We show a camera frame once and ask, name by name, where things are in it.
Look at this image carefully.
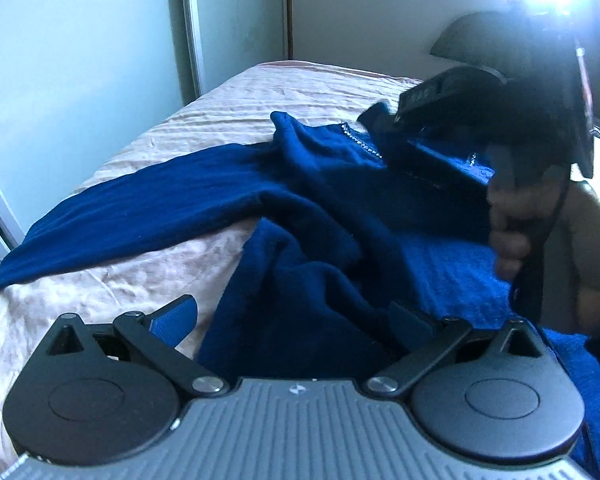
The glass sliding wardrobe door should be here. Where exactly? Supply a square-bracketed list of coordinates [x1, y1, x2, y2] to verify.
[0, 0, 287, 261]

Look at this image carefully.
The dark blue knit sweater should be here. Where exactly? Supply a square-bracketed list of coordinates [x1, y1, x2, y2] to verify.
[0, 113, 600, 479]

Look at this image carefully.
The person's right hand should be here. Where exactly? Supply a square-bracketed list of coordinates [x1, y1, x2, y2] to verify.
[488, 177, 600, 337]

